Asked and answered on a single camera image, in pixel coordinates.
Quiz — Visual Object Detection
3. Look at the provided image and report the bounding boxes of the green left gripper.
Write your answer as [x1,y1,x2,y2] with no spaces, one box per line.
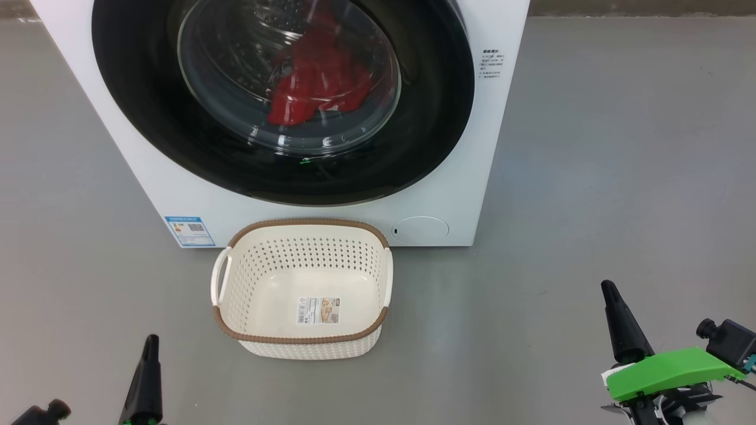
[118,334,169,425]

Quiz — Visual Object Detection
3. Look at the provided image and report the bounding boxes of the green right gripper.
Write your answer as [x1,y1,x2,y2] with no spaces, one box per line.
[600,279,747,425]

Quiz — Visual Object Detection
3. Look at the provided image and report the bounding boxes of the black round washer door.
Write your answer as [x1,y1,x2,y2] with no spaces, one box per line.
[92,0,475,207]

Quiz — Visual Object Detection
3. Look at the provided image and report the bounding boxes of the plain red shorts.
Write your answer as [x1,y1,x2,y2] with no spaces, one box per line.
[267,12,376,126]

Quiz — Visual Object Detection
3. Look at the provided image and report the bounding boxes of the basket product label sticker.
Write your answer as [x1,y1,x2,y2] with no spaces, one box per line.
[296,296,340,325]

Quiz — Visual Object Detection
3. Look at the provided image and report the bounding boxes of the cream basket brown rim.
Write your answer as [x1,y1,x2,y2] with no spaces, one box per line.
[211,218,393,361]

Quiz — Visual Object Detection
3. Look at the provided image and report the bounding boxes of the white front-load washing machine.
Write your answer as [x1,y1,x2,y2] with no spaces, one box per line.
[30,0,530,249]

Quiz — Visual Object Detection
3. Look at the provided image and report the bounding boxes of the blue energy label sticker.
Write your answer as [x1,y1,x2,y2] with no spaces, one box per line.
[164,216,216,248]

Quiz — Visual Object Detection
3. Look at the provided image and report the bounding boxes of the round white filter cover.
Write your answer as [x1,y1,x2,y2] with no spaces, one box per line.
[392,216,449,244]

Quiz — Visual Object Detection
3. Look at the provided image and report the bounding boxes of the stainless steel washer drum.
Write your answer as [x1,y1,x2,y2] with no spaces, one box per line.
[180,0,401,130]

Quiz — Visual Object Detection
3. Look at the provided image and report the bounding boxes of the black cable teal connector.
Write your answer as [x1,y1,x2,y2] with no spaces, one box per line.
[729,357,756,391]

